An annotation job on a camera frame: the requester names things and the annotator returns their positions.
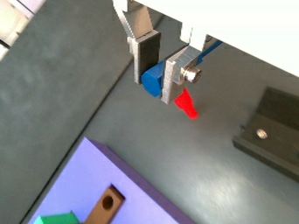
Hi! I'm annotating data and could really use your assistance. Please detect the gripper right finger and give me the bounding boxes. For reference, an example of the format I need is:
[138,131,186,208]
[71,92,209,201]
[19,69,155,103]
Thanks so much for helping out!
[162,25,207,104]

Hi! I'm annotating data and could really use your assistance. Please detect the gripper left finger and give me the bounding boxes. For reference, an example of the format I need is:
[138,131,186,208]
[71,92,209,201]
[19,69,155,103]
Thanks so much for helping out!
[113,0,162,84]

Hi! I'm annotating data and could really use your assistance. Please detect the green block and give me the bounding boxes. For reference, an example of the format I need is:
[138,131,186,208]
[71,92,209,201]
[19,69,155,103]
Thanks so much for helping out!
[34,213,81,224]

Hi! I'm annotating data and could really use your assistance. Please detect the black angle fixture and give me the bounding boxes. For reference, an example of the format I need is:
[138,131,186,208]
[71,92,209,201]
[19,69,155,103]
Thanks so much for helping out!
[233,87,299,182]

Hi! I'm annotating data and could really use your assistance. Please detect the purple base block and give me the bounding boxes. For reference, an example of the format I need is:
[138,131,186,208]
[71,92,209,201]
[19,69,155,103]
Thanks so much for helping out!
[26,138,195,224]

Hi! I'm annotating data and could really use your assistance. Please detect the blue stepped peg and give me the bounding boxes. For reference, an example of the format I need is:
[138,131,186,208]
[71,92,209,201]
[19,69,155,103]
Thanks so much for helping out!
[142,40,222,98]

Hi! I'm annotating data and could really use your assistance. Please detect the red stepped peg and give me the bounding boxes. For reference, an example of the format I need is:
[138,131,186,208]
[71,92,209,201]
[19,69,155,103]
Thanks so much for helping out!
[174,89,199,119]

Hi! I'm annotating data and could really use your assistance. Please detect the brown slotted bracket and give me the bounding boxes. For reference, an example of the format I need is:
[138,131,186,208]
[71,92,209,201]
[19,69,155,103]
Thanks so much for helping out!
[83,185,126,224]

